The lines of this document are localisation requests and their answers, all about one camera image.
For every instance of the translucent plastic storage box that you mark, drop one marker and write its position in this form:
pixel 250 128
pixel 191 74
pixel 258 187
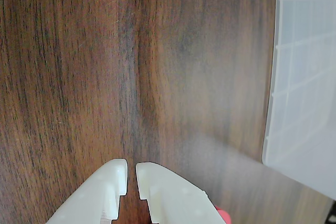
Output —
pixel 304 77

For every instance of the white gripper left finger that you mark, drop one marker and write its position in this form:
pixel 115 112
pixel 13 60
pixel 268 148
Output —
pixel 94 195

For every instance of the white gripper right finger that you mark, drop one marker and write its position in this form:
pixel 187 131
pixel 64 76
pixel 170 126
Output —
pixel 178 197

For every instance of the red tape roll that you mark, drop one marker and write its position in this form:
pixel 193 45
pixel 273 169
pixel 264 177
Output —
pixel 223 214

